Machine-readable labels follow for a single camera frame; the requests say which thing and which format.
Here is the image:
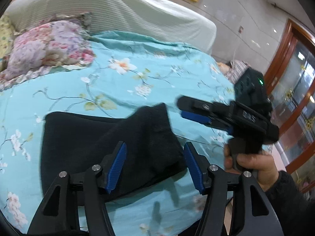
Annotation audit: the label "striped cloth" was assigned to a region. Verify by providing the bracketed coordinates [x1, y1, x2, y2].
[218, 59, 251, 84]

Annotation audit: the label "yellow printed quilt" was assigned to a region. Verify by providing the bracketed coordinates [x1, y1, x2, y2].
[0, 15, 15, 62]

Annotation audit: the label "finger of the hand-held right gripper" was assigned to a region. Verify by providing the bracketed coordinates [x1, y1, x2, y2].
[181, 111, 233, 136]
[176, 96, 217, 115]

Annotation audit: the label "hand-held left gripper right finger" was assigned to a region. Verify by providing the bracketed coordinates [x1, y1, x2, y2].
[183, 142, 284, 236]

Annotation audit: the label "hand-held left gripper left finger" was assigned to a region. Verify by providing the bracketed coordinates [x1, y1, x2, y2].
[27, 141, 128, 236]

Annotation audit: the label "pink floral ruffled pillow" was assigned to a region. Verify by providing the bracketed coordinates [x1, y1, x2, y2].
[0, 12, 97, 92]

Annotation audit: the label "person's right forearm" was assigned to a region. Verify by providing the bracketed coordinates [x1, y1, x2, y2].
[264, 171, 315, 236]

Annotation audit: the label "teal floral bed sheet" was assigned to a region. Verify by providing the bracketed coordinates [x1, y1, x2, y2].
[0, 31, 246, 236]

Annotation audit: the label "white striped headboard cover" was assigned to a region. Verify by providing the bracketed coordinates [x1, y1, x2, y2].
[4, 0, 217, 57]

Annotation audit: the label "black pants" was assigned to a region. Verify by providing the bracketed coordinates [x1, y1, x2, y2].
[40, 102, 187, 201]

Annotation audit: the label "person's right hand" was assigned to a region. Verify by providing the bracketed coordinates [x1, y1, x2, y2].
[223, 145, 280, 192]

